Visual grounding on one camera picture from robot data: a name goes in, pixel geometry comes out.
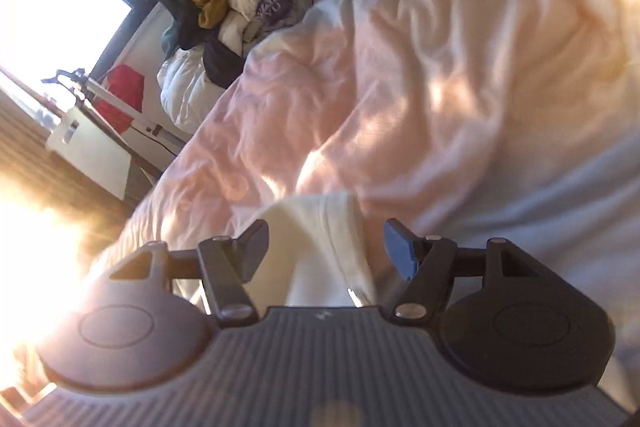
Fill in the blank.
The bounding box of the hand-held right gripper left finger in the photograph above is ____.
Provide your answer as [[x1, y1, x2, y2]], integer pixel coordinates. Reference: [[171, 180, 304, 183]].
[[107, 219, 271, 326]]

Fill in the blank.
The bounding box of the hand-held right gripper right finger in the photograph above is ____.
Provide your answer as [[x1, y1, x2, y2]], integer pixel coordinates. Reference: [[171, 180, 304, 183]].
[[384, 218, 546, 324]]

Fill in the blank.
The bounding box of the cream sweatshirt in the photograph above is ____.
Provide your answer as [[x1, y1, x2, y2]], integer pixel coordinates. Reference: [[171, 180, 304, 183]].
[[172, 192, 382, 309]]

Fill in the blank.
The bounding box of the garment steamer stand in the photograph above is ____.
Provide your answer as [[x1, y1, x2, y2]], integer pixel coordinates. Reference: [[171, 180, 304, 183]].
[[42, 67, 182, 158]]

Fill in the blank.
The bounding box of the pink white duvet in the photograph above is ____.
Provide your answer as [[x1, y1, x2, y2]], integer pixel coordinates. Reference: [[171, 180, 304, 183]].
[[92, 0, 640, 400]]

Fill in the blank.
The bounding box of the white puffy jacket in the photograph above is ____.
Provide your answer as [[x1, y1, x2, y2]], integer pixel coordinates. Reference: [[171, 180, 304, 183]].
[[157, 46, 232, 134]]

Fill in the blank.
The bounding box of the white boxy appliance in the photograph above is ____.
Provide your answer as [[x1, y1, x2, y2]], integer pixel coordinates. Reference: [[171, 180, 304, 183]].
[[45, 105, 133, 201]]

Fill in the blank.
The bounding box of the black cloth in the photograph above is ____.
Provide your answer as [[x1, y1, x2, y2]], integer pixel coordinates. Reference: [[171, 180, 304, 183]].
[[177, 21, 247, 88]]

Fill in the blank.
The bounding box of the red garment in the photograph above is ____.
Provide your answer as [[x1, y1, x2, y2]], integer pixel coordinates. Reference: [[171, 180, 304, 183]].
[[94, 64, 146, 136]]

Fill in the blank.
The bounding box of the white garment purple print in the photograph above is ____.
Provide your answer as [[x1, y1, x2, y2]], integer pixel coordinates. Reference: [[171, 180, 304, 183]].
[[219, 0, 302, 58]]

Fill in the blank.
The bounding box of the black framed window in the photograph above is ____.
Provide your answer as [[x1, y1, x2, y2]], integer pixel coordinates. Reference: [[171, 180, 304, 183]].
[[0, 0, 147, 124]]

